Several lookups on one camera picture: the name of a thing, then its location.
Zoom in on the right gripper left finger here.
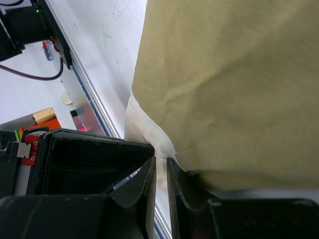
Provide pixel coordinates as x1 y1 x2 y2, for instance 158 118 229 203
0 158 156 239

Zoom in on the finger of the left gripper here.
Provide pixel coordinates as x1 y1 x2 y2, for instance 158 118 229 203
37 129 155 195

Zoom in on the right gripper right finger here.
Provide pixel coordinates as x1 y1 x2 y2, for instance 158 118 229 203
166 158 319 239

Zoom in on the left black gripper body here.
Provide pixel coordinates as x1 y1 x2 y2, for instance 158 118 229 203
0 126 49 197

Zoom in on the olive tan underwear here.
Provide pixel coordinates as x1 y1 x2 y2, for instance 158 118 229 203
125 0 319 190

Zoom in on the aluminium front rail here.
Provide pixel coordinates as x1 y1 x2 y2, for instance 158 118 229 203
46 0 172 239

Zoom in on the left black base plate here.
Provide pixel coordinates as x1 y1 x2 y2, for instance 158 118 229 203
30 0 73 69

